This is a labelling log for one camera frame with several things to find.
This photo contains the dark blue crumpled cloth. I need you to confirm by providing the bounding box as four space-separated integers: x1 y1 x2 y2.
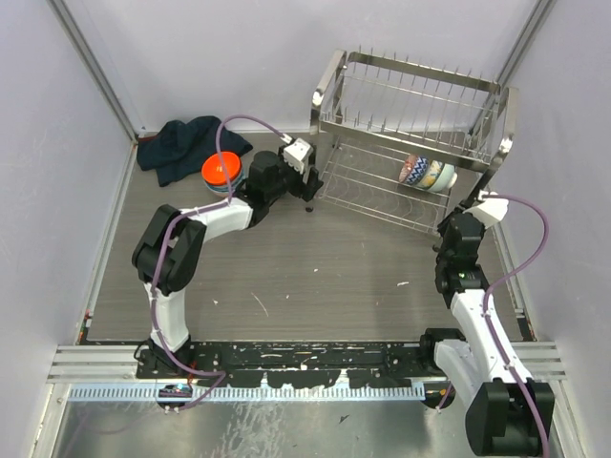
137 114 254 188

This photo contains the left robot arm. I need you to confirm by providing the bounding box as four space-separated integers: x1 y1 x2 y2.
132 146 323 378

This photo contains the yellow orange back bowl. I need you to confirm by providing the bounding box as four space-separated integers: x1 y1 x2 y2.
419 160 445 190

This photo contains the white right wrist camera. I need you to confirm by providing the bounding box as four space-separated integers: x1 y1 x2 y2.
466 191 509 229

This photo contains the blue zigzag back bowl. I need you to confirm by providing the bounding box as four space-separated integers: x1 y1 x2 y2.
398 155 430 185

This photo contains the aluminium frame rail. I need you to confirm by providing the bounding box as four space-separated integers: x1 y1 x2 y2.
47 342 567 384

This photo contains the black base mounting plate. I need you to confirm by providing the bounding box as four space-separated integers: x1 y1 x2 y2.
134 340 444 389

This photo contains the plain orange bowl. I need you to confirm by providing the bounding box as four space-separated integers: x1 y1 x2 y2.
201 151 242 187

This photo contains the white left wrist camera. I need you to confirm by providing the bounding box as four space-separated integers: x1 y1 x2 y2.
281 138 314 175

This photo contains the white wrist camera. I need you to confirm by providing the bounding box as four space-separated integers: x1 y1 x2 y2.
466 191 509 229
281 138 314 175

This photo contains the blue white floral bowl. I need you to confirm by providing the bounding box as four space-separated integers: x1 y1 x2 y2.
203 170 245 190

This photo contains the green grid back bowl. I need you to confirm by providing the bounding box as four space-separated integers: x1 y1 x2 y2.
430 164 457 193

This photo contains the slotted cable duct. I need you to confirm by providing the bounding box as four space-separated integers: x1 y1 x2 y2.
67 382 426 403

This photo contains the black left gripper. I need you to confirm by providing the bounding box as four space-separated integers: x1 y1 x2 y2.
266 148 324 204

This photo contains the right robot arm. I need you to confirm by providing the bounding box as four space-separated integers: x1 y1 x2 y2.
418 195 555 457

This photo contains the stainless steel dish rack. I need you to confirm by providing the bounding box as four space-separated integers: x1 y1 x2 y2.
310 50 518 233

